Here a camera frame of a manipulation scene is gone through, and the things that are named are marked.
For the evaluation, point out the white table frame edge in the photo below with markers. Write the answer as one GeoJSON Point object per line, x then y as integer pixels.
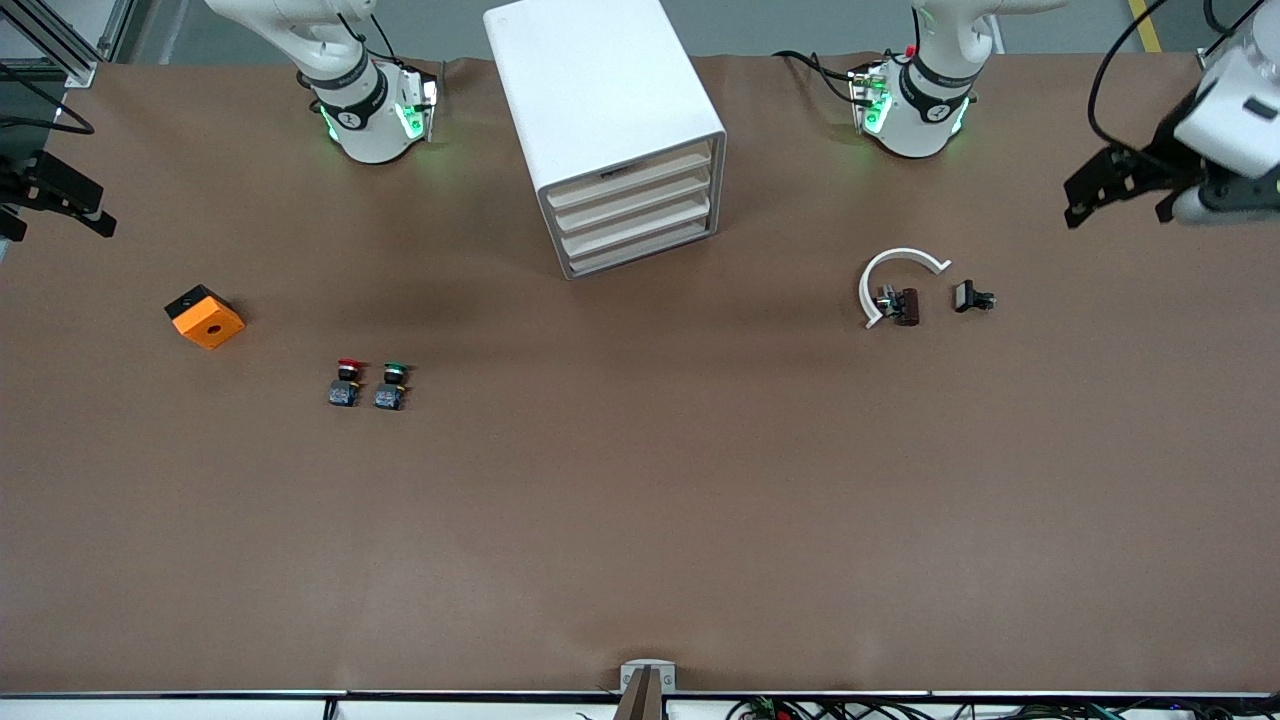
{"type": "Point", "coordinates": [200, 711]}

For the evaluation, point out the red push button switch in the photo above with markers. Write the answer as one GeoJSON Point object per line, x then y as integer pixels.
{"type": "Point", "coordinates": [344, 395]}

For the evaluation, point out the brown table mat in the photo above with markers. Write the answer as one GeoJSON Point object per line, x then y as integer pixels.
{"type": "Point", "coordinates": [640, 500]}

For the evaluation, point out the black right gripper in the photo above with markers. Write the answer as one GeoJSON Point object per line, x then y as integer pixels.
{"type": "Point", "coordinates": [38, 181]}

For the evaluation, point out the grey metal bracket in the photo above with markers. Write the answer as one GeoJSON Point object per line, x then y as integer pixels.
{"type": "Point", "coordinates": [648, 672]}

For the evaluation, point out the orange black button enclosure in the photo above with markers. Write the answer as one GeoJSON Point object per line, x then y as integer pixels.
{"type": "Point", "coordinates": [207, 320]}

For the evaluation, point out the white curved plastic piece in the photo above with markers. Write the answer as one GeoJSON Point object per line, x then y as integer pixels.
{"type": "Point", "coordinates": [905, 253]}

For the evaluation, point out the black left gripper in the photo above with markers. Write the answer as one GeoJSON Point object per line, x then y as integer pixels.
{"type": "Point", "coordinates": [1163, 152]}

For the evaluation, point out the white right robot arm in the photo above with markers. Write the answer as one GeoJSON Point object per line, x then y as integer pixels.
{"type": "Point", "coordinates": [360, 110]}

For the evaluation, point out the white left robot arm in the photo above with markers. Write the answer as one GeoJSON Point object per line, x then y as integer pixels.
{"type": "Point", "coordinates": [915, 110]}

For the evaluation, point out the small brown terminal part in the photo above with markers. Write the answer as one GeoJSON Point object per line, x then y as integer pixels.
{"type": "Point", "coordinates": [903, 306]}

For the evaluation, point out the small black clip part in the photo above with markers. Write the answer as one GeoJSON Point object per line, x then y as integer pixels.
{"type": "Point", "coordinates": [968, 296]}

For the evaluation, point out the green push button switch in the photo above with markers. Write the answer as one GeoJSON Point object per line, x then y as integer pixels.
{"type": "Point", "coordinates": [389, 398]}

